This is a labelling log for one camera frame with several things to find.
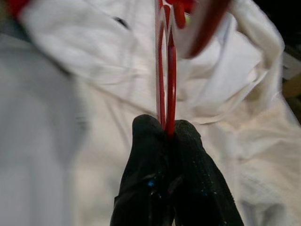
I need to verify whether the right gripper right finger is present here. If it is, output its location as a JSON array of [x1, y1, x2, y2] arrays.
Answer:
[[169, 119, 245, 226]]

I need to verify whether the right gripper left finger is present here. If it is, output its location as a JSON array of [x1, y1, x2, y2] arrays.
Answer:
[[110, 114, 174, 226]]

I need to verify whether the red clothes hanger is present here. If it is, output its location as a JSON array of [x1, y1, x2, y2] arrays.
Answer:
[[154, 0, 232, 138]]

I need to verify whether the white cartoon print t-shirt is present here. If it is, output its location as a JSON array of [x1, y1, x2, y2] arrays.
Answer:
[[0, 0, 301, 226]]

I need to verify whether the red t-shirt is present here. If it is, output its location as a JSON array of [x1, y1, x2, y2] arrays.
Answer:
[[6, 0, 32, 21]]

